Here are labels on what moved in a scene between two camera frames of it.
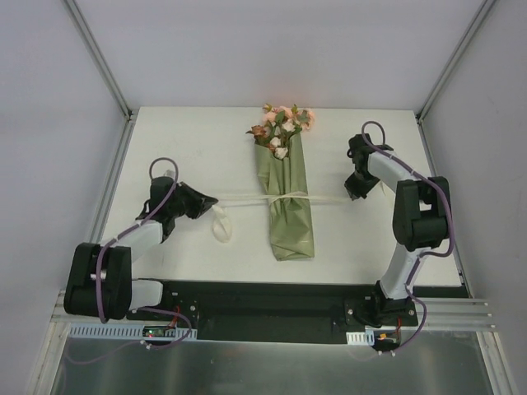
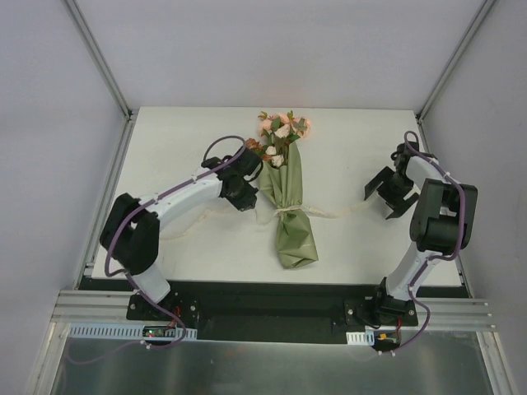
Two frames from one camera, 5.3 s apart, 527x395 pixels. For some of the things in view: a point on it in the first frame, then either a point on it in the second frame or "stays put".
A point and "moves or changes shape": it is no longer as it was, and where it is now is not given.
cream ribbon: (221, 225) -> (263, 215)
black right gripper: (356, 183) -> (392, 191)
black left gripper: (188, 202) -> (245, 197)
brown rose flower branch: (258, 132) -> (254, 145)
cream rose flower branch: (280, 141) moves or changes shape
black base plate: (277, 310) stays put
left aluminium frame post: (99, 58) stays put
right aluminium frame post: (479, 17) stays put
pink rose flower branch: (303, 118) -> (297, 126)
